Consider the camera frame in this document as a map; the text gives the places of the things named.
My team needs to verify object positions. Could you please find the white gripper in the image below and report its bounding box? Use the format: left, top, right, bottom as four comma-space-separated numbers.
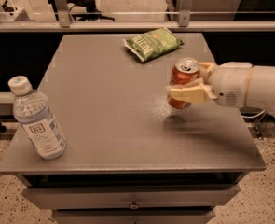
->
166, 62, 253, 108

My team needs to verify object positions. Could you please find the red coke can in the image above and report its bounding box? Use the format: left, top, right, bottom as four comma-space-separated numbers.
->
167, 57, 201, 110

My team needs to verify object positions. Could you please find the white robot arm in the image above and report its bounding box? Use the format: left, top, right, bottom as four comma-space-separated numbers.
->
167, 62, 275, 118

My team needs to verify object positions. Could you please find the clear plastic water bottle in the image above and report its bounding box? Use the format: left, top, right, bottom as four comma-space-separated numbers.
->
8, 76, 66, 160

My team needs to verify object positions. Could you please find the green chip bag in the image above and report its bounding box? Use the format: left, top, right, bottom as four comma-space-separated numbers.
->
123, 27, 184, 63

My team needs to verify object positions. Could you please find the grey cabinet with drawers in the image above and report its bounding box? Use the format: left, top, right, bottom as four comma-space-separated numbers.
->
0, 33, 265, 224

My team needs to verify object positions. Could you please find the round metal drawer knob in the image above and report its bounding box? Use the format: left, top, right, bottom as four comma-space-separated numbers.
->
129, 202, 140, 210

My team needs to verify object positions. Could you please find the black office chair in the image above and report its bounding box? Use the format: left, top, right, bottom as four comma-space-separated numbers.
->
47, 0, 117, 22

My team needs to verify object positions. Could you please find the metal railing frame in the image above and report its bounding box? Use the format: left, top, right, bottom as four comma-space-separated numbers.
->
0, 0, 275, 32

